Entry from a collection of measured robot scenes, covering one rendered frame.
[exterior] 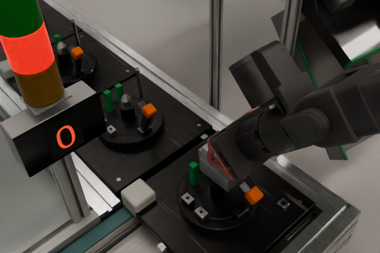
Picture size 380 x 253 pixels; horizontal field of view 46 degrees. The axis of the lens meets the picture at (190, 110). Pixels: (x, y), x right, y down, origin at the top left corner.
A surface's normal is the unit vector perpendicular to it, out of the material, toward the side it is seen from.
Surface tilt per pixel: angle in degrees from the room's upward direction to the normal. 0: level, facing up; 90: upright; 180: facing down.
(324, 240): 0
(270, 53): 35
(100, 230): 0
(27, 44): 90
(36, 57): 90
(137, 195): 0
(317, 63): 45
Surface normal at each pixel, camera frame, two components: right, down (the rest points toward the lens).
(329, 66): 0.36, -0.10
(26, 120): -0.03, -0.72
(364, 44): 0.20, -0.41
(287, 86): 0.45, -0.28
